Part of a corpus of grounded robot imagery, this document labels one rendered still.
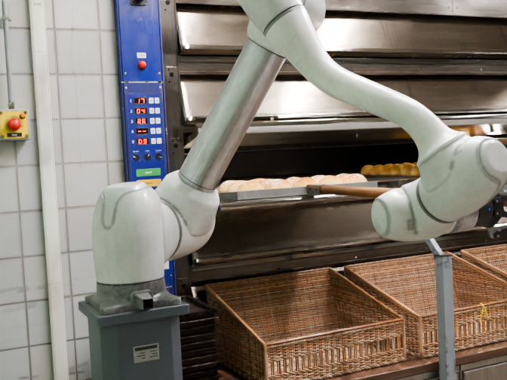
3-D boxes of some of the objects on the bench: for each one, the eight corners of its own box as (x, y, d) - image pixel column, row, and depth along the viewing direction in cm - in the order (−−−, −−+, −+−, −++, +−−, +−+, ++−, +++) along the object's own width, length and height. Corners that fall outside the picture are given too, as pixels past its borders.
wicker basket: (343, 332, 286) (340, 265, 285) (450, 311, 311) (447, 249, 309) (421, 360, 243) (418, 281, 241) (538, 335, 267) (536, 263, 266)
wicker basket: (205, 357, 261) (201, 283, 259) (333, 332, 286) (330, 265, 284) (265, 393, 217) (261, 305, 216) (410, 361, 242) (407, 282, 241)
